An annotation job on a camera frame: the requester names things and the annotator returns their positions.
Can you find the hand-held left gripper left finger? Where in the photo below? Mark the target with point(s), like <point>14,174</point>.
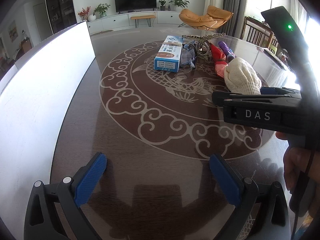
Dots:
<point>90,177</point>

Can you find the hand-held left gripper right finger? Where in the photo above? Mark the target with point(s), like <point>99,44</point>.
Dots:
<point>225,180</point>

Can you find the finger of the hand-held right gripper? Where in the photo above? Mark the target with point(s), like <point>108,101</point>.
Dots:
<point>275,90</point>
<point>237,97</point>

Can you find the white knit glove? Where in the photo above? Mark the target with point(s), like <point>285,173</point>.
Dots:
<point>240,75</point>

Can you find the red and pink item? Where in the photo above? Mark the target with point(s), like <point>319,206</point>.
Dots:
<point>220,65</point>

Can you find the purple toy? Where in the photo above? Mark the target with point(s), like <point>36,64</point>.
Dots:
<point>225,48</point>

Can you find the brown beaded hair claw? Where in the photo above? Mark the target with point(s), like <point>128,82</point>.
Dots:
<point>200,47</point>

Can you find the blue white toothpaste box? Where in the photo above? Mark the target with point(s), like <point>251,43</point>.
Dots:
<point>167,60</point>

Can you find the white cardboard box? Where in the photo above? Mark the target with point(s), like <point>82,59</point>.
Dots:
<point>37,105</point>

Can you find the person's right hand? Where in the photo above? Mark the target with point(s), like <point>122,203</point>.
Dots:
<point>293,170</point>

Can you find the dark flat item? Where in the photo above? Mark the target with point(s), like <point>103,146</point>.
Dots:
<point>273,58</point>

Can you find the wooden chair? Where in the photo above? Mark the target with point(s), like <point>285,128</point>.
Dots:
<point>273,45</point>
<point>257,30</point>

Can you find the blue transparent glasses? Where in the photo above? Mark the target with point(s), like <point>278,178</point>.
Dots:
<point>187,56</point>

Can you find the orange lounge chair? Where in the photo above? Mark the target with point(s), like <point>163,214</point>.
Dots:
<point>197,17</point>

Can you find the grey curtain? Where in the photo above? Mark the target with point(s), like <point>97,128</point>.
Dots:
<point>233,0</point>

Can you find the large leafy potted plant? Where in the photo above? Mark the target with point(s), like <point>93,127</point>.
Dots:
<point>178,2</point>

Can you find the small potted plant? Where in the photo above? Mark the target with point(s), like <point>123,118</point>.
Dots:
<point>162,3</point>

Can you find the wooden bench black legs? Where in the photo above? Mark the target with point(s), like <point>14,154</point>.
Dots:
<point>142,17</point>

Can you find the white television cabinet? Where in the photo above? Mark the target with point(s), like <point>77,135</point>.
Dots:
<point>120,20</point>

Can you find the black television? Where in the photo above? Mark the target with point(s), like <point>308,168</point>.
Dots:
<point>135,0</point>

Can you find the small wooden cabinet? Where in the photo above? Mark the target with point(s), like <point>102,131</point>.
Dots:
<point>26,45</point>

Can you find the glass bottle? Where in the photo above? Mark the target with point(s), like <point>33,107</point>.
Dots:
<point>23,34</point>

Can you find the white round vase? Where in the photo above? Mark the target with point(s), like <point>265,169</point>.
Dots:
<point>92,17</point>

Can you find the green plant in pot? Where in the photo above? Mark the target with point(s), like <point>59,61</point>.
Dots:
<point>101,8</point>

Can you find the red flowers in vase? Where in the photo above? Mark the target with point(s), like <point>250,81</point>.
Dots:
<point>83,12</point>

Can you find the dark glass display cabinet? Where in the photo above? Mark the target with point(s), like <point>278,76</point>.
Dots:
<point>61,5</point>

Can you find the framed wall painting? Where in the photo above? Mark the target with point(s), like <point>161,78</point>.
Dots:
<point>12,31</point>

